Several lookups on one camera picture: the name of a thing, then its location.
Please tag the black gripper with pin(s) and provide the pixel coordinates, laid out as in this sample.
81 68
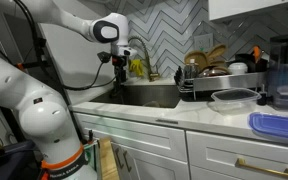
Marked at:
119 68

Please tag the clear plastic container bowl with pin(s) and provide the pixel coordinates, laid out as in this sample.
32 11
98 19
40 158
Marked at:
235 100

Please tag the blue plastic container lid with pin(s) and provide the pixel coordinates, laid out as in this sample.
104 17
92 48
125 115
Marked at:
277 126

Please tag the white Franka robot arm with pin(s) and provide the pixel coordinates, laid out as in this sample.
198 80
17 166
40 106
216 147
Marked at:
44 113

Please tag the clear glass bowl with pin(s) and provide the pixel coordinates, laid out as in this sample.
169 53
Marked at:
151 104

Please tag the shiny steel bowl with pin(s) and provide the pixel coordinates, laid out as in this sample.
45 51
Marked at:
214 71

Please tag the steel and black dish rack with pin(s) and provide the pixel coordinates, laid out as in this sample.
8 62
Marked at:
217 83

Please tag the white ceramic bowl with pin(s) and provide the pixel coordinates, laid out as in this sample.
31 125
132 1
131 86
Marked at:
238 68

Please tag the black cookware in rack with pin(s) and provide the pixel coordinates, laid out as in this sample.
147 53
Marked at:
247 61

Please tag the yellow cloth on faucet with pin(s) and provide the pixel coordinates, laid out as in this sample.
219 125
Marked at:
136 67

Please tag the stainless steel sink basin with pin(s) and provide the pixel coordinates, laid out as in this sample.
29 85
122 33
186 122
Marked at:
150 95

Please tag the gold spring kitchen faucet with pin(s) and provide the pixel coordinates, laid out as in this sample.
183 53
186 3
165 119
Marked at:
147 56

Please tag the white kitchen base cabinet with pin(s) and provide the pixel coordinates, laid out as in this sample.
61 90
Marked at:
157 143

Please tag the wooden cutting board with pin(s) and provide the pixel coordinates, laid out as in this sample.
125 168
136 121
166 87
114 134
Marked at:
108 160

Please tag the clear bottle with white cap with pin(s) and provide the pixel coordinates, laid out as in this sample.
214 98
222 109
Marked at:
191 68

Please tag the round wooden plate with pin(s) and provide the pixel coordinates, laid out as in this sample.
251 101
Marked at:
195 58
217 51

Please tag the dark plastic bin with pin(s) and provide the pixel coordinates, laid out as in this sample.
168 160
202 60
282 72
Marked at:
10 163

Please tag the small black bottle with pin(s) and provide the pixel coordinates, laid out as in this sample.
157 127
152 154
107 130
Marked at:
262 98

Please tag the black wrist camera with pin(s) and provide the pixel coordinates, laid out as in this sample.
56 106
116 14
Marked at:
104 56

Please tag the black robot stand frame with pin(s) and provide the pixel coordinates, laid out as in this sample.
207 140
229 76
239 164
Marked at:
59 86

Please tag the white wall outlet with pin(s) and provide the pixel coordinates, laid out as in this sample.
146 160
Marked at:
203 42

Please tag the white upper wall cabinet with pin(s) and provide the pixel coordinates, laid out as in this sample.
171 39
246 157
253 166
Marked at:
250 8

